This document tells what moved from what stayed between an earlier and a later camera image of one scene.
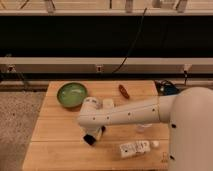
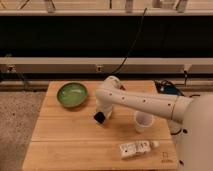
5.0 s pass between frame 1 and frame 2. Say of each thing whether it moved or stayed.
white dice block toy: stayed
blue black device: stayed
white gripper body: moved
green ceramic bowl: stayed
